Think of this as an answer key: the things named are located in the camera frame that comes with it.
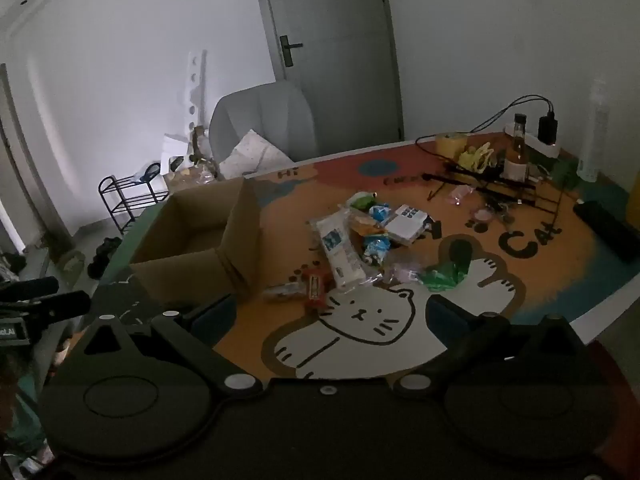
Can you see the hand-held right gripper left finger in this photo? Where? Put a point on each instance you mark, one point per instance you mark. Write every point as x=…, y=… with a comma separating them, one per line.
x=215, y=312

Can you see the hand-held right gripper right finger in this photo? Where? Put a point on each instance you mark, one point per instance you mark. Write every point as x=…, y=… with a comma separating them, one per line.
x=442, y=312

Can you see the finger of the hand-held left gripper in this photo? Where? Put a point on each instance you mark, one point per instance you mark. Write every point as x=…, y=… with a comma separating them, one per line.
x=62, y=305
x=30, y=287

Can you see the brown cardboard box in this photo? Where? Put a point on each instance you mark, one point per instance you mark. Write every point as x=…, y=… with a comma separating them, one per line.
x=240, y=240

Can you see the tan cracker packet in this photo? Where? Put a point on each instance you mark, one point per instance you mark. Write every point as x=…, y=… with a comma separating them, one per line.
x=365, y=227

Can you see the dark shoes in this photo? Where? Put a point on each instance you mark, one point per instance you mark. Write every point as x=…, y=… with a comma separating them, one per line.
x=12, y=262

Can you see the shiny green snack packet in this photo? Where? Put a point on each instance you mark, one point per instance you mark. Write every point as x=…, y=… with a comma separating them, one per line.
x=442, y=272

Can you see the green slipper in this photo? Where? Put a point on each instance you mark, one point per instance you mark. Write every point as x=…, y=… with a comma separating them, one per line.
x=70, y=262

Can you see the clear pink snack packet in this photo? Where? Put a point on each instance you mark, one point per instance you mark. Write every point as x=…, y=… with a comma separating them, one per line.
x=402, y=272

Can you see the black shoes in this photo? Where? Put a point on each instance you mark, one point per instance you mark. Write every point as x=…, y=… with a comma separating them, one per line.
x=102, y=255

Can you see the clear wrapper snack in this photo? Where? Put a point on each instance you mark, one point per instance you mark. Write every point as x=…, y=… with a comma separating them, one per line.
x=282, y=291

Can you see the small blue snack packet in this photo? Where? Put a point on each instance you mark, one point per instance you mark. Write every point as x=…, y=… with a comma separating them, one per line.
x=377, y=250

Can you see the white QR code packet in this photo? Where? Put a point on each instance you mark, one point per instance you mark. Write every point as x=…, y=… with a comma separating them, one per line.
x=407, y=225

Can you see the small pink round item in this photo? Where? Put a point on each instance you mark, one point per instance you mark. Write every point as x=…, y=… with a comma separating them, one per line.
x=482, y=216

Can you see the red snack packet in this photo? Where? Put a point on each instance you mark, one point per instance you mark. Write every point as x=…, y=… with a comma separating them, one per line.
x=317, y=287

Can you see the small pink packet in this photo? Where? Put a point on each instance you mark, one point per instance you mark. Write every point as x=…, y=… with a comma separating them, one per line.
x=460, y=195

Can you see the long white snack packet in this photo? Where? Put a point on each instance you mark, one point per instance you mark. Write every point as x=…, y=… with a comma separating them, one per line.
x=337, y=255

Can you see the green and white snack packet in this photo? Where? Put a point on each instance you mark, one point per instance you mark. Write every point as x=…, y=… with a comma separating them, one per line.
x=361, y=202

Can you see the yellow tape roll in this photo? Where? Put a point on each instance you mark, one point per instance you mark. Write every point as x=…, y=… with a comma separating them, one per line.
x=472, y=159

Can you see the white printed cloth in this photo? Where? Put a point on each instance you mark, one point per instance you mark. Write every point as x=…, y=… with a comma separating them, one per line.
x=255, y=155

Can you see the brown slender object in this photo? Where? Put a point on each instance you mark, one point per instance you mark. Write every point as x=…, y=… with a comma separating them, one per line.
x=197, y=145

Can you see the white paper sheet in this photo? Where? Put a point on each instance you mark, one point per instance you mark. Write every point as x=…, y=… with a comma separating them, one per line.
x=175, y=145

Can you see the brown glass bottle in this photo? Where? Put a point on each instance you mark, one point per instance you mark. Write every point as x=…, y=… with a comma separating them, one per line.
x=516, y=155

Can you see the black rectangular case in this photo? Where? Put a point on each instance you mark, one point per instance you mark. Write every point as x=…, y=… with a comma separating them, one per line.
x=607, y=225

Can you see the white power strip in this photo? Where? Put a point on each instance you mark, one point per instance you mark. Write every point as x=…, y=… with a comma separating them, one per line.
x=545, y=149

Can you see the grey chair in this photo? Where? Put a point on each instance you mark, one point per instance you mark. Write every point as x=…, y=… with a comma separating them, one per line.
x=265, y=115

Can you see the black charger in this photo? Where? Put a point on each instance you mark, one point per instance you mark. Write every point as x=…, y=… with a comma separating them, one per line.
x=548, y=127

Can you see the white perforated board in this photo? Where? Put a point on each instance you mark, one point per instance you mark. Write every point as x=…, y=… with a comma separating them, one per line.
x=194, y=85

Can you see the grey door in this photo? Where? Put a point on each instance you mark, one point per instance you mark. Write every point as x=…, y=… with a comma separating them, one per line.
x=330, y=35

